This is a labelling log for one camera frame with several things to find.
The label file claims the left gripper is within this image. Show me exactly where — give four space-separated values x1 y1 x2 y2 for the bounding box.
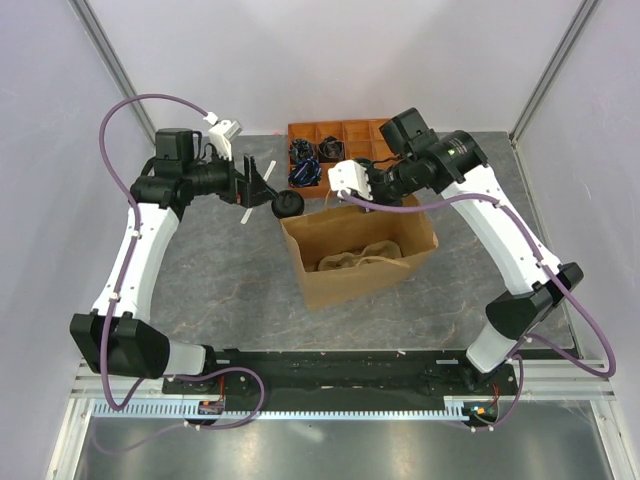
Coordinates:
184 146 278 209

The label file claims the white straw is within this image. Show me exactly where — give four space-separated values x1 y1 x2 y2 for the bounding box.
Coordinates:
238 155 277 225

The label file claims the black cup lid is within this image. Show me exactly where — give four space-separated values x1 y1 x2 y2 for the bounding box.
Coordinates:
271 190 305 219

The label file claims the cardboard cup carrier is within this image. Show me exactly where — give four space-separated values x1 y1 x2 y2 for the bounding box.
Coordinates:
317 240 409 271

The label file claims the brown paper bag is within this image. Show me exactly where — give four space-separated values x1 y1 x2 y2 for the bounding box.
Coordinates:
281 205 438 310

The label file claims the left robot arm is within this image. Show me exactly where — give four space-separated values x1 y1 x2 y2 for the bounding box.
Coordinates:
70 120 279 393

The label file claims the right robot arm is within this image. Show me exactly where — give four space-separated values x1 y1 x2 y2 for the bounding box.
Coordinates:
367 108 584 394

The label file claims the blue striped rolled tie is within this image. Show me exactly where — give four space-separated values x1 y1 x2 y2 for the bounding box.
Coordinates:
288 157 322 188

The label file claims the orange compartment tray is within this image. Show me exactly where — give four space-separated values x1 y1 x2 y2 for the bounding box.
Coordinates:
287 118 396 198

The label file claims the dark patterned rolled tie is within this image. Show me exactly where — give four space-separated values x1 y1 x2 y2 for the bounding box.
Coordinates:
289 138 315 164

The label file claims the black brown rolled tie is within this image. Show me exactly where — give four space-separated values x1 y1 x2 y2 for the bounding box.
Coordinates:
318 136 345 163

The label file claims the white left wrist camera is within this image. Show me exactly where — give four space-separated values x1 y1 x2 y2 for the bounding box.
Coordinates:
203 112 243 161

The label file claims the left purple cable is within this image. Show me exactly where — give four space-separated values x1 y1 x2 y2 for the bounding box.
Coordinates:
92 92 266 455

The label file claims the purple cable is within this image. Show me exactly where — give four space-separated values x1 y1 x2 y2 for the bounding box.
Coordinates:
92 92 266 455
344 193 617 434

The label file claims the slotted cable duct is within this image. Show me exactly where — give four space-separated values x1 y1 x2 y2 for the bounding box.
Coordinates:
91 397 471 421

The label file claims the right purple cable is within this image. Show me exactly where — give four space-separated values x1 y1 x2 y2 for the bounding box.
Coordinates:
344 193 617 434

